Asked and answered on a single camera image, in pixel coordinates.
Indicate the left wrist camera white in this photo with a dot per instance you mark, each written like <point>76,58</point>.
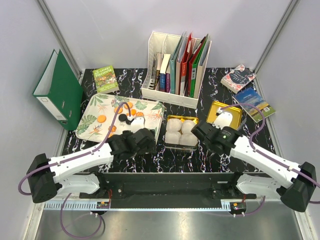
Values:
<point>136,122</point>

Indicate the green lever arch binder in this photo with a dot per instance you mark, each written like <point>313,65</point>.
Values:
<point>60,92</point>

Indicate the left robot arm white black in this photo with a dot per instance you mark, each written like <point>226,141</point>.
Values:
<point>48,177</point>

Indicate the orange round sandwich cookie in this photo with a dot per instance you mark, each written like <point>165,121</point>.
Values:
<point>128,104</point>

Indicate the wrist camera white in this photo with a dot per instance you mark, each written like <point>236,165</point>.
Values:
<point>223,119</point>
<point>136,122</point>

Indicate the orange cookie tray front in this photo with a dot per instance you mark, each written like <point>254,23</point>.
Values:
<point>112,128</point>

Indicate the orange cookie tray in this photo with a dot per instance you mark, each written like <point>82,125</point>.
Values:
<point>101,118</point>
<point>112,128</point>

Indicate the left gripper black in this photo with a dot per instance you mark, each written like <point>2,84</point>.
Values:
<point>149,149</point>

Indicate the gold tin lid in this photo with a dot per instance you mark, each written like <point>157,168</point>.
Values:
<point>235,112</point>

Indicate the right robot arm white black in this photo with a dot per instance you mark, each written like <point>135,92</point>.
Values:
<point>290,182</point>

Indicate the green treehouse paperback book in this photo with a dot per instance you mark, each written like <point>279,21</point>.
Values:
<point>105,80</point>

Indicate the orange cookie near tray left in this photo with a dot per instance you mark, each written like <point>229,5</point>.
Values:
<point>101,118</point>

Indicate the white paper cup back right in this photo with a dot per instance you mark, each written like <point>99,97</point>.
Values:
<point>187,126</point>

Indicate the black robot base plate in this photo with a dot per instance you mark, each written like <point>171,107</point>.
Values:
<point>167,190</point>

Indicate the white paper cup back left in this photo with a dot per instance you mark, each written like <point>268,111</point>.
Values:
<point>173,125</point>

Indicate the gold cookie tin base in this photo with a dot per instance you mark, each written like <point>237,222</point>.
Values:
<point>178,146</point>

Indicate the white desk file organizer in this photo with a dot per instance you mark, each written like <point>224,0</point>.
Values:
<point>176,67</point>

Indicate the floral patterned serving tray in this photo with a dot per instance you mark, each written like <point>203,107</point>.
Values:
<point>131,114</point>

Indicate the white paper cup front left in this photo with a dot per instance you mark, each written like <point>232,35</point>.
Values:
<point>172,137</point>

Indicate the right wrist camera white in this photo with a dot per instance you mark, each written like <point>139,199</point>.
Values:
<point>223,119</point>

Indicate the floral cover paperback book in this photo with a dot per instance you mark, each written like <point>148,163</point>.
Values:
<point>238,78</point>

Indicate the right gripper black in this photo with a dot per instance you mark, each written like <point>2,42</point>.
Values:
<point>219,129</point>

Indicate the black sandwich cookie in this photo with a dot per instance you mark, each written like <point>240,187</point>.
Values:
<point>122,117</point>

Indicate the blue landscape cover book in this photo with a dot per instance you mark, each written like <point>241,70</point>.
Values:
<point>251,97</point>

